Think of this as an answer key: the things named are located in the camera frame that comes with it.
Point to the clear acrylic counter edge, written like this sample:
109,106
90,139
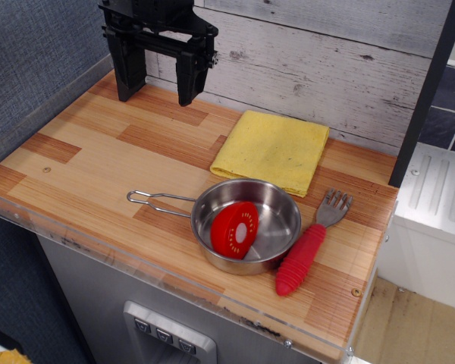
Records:
239,311

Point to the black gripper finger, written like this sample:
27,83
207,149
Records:
191,71
130,64

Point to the red toy tomato half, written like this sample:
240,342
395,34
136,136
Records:
234,230

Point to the black right frame post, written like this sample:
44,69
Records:
436,69

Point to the grey toy fridge cabinet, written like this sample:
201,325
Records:
96,294

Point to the yellow object bottom left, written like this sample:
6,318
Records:
13,357

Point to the silver dispenser button panel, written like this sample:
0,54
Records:
159,339

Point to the small steel pan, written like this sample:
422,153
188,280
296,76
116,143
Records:
279,223

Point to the fork with red handle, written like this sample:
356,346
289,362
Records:
297,263

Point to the yellow cloth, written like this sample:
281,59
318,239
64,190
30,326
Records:
283,151

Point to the white toy sink unit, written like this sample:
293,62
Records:
419,248

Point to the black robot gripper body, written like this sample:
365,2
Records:
152,18

